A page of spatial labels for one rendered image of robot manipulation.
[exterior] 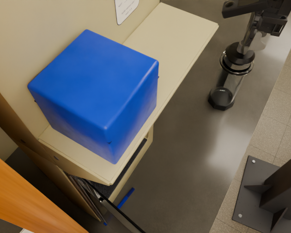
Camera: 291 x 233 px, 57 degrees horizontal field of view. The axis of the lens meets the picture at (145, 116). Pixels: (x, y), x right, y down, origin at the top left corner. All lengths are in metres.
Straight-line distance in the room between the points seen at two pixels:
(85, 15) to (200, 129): 0.75
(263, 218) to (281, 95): 1.04
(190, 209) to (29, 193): 0.72
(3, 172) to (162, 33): 0.34
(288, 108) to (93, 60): 2.23
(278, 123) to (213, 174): 1.44
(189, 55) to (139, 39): 0.08
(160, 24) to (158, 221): 0.61
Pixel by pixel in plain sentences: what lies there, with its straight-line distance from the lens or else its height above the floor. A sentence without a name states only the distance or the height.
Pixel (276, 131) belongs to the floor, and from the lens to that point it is 2.28.
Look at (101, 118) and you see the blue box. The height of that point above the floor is 1.60.
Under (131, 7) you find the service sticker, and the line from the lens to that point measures 0.43.
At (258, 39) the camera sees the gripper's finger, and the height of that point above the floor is 1.29.
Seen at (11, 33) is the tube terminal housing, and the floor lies 1.65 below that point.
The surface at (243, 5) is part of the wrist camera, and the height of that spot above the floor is 1.37.
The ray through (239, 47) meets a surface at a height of 1.23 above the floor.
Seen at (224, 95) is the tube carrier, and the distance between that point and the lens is 1.00.
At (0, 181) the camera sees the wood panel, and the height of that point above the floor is 1.65.
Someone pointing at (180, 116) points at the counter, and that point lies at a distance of 1.03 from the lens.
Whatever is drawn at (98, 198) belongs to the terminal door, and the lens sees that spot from 0.44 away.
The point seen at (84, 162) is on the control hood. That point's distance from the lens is 0.33.
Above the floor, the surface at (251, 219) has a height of 0.01.
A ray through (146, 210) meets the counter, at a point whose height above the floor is 0.94.
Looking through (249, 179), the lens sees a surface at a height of 0.02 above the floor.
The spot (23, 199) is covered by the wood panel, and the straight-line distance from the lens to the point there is 0.23.
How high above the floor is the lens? 1.81
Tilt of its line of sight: 59 degrees down
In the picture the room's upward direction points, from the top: straight up
